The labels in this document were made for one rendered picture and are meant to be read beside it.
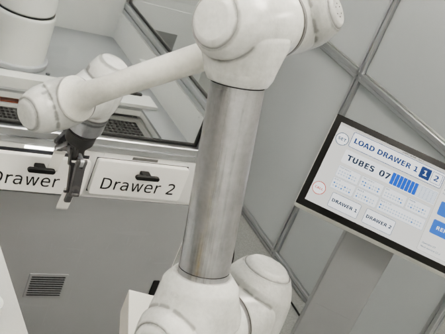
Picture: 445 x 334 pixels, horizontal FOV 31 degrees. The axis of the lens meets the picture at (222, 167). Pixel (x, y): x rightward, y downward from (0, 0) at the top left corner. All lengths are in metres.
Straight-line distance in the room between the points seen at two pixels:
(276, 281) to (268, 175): 2.48
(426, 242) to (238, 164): 1.08
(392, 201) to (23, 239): 1.07
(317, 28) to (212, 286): 0.51
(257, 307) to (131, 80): 0.53
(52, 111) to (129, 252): 0.86
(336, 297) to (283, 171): 1.52
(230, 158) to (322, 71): 2.48
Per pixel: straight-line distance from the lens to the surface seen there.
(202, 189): 1.45
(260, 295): 1.65
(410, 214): 2.41
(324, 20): 1.49
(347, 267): 2.55
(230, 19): 1.33
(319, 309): 2.63
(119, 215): 2.38
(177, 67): 1.67
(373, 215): 2.39
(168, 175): 2.33
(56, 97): 1.73
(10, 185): 2.18
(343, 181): 2.40
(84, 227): 2.37
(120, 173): 2.27
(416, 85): 3.39
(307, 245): 3.82
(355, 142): 2.44
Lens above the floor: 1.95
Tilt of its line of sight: 25 degrees down
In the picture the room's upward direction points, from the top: 23 degrees clockwise
